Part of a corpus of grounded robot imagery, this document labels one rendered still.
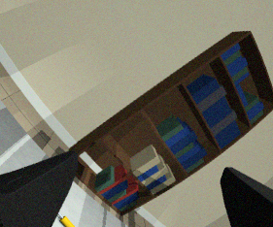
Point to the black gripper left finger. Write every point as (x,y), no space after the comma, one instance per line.
(32,196)

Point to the yellow-handled screwdriver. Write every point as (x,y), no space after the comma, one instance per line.
(65,221)

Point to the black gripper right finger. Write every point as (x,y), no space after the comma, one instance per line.
(248,203)

